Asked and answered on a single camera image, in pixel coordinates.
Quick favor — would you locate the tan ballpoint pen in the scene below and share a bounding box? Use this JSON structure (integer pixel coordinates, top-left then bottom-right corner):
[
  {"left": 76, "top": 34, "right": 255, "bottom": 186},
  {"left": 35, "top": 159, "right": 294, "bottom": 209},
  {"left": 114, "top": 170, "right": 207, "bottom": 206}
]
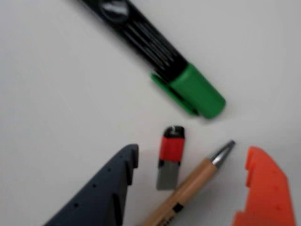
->
[{"left": 141, "top": 140, "right": 236, "bottom": 226}]

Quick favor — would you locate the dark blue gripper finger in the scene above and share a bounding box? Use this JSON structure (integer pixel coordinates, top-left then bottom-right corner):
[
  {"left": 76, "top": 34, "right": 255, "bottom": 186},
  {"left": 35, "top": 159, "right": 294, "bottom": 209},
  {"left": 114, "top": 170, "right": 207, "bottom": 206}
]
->
[{"left": 43, "top": 144, "right": 139, "bottom": 226}]

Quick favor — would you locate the red silver usb stick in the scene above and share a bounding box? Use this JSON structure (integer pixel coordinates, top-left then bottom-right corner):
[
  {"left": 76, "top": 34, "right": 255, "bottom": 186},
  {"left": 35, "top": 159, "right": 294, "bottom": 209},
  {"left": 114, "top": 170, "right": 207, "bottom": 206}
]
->
[{"left": 156, "top": 126, "right": 185, "bottom": 190}]

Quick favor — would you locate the black marker green cap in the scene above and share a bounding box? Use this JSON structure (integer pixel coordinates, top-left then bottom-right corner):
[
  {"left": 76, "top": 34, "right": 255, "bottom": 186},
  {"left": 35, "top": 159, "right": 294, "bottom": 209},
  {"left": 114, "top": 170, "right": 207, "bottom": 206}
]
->
[{"left": 75, "top": 0, "right": 226, "bottom": 120}]

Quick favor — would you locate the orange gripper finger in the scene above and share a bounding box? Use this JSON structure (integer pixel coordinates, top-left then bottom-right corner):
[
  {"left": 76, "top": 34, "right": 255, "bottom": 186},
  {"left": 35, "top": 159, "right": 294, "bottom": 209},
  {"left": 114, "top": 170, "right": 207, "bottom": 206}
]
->
[{"left": 229, "top": 145, "right": 297, "bottom": 226}]

